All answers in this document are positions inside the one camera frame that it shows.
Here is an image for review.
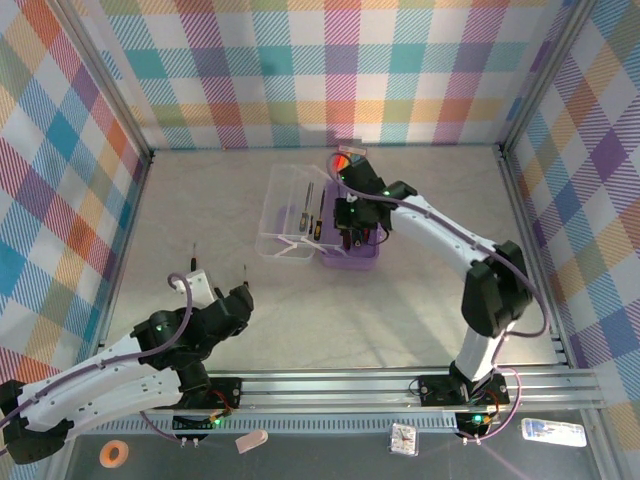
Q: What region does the purple toolbox with clear lid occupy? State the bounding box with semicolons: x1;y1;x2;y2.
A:
254;162;382;272

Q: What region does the yellow black handle screwdriver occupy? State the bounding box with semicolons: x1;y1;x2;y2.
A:
298;182;315;235
312;188;327;239

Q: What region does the pack of rainbow coloured markers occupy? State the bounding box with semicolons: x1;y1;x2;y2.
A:
335;143;370;171

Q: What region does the black controller board green light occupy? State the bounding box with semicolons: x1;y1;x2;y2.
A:
172;413;224;447
455;410;503;445

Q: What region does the pink eraser block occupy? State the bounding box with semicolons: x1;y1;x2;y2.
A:
234;428;269;455

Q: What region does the orange tape roll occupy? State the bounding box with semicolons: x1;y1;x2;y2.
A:
99;439;130;469

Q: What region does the small white clock box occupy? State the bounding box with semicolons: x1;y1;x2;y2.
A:
388;422;420;457

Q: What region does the white label card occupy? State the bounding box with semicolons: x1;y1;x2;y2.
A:
521;418;588;448

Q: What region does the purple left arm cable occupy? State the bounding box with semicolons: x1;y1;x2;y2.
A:
0;272;194;454

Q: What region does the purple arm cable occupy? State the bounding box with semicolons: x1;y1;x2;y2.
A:
0;272;194;454
326;151;554;444

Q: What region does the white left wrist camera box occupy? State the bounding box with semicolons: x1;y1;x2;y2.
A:
171;269;220;310

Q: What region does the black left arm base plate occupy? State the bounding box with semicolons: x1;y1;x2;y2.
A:
169;377;244;411

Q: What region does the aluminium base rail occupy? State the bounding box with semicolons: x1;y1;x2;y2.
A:
54;368;609;416

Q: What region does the slotted grey cable duct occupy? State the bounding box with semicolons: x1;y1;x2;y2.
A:
79;418;459;434

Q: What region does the aluminium table edge rail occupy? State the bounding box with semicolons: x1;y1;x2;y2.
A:
492;143;574;369
87;149;155;375

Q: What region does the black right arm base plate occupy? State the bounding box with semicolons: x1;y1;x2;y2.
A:
417;373;511;407

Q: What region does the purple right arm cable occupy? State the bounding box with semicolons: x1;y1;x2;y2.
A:
326;151;554;444

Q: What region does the aluminium frame post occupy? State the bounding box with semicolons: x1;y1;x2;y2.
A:
47;0;154;164
494;0;600;151

